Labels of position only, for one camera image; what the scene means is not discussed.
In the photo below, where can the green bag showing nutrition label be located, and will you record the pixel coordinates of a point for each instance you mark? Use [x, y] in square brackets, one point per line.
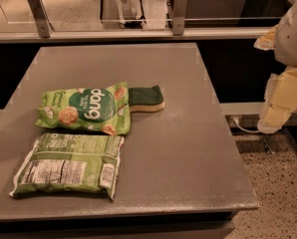
[60, 162]

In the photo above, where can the green dang snack bag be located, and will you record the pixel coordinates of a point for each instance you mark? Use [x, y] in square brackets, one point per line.
[95, 109]

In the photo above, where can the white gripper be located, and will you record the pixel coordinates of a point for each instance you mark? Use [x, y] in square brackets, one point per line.
[294, 39]

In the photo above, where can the left metal rail bracket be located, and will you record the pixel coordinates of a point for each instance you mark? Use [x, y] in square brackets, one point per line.
[40, 17]

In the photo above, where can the right metal rail bracket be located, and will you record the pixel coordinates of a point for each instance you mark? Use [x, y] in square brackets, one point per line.
[178, 16]

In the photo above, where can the metal rail bracket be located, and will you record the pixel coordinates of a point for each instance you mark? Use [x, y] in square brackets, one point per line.
[40, 17]
[178, 16]

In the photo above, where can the green and yellow sponge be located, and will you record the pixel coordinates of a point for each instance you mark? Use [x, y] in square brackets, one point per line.
[145, 100]

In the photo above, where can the horizontal metal rail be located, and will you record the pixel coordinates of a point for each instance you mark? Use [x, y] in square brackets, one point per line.
[138, 35]

